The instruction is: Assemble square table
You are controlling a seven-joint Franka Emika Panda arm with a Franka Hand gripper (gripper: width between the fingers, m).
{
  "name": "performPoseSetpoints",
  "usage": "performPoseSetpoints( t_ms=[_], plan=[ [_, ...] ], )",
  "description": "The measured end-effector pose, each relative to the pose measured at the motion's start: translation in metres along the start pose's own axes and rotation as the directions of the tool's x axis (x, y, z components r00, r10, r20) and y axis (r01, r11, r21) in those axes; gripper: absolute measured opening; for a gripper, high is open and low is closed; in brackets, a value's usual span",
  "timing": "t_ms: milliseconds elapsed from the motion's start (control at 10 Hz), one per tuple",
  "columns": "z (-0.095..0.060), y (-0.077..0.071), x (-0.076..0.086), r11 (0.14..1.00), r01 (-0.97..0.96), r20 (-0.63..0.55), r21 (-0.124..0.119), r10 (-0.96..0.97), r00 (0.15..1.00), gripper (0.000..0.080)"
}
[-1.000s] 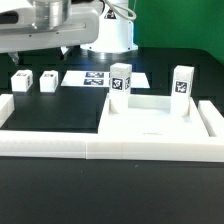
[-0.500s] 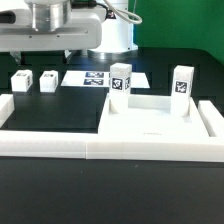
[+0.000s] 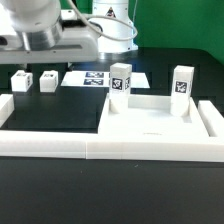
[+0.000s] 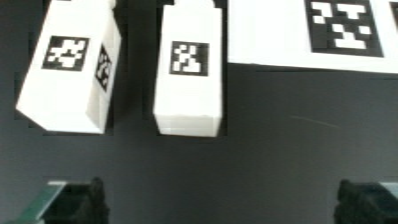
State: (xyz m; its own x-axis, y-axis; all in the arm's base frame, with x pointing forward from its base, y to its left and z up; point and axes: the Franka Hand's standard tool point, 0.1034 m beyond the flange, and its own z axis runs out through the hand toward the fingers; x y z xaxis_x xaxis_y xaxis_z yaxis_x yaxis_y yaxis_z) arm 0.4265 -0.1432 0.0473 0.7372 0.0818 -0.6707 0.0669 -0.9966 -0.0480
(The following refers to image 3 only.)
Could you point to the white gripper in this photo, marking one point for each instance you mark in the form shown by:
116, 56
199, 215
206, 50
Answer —
77, 44

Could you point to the white square tabletop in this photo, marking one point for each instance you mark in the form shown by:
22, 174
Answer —
150, 115

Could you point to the white sheet with AprilTags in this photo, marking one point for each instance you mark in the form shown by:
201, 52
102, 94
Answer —
100, 79

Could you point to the white U-shaped obstacle wall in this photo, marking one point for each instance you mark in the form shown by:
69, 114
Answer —
99, 146

